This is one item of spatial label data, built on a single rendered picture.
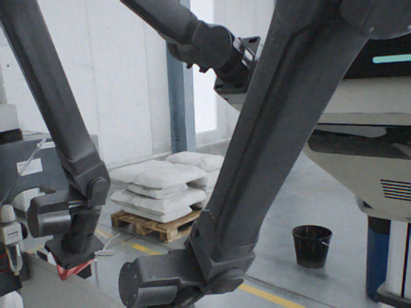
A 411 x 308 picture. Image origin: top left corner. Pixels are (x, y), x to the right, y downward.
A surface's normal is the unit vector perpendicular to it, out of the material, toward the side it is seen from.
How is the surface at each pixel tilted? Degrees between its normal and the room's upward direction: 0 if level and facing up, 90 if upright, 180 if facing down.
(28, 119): 90
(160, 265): 40
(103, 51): 90
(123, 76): 90
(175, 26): 101
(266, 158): 127
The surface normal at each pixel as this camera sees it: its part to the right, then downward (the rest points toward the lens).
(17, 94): 0.72, 0.15
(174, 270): 0.40, -0.64
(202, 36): 0.61, 0.40
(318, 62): 0.24, 0.83
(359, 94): -0.49, -0.59
